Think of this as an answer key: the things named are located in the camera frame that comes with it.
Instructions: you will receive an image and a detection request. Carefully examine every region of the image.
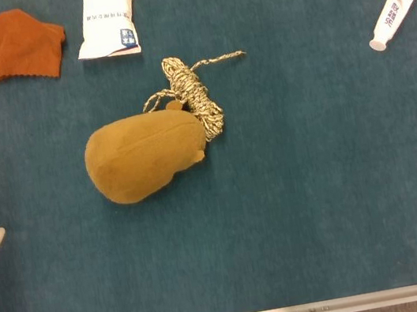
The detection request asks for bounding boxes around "brown plush toy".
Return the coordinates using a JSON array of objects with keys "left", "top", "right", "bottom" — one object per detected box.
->
[{"left": 77, "top": 97, "right": 215, "bottom": 211}]

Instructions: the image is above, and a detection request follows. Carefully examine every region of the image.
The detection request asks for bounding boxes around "orange-brown cloth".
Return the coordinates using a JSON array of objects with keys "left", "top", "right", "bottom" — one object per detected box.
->
[{"left": 0, "top": 1, "right": 73, "bottom": 88}]

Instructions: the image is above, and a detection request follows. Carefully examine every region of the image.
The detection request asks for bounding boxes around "white snack bag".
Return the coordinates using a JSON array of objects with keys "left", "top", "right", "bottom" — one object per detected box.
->
[{"left": 68, "top": 0, "right": 147, "bottom": 63}]

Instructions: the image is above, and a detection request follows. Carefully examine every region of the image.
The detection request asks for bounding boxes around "beige braided rope bundle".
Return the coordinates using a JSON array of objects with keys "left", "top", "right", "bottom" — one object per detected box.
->
[{"left": 134, "top": 44, "right": 261, "bottom": 152}]

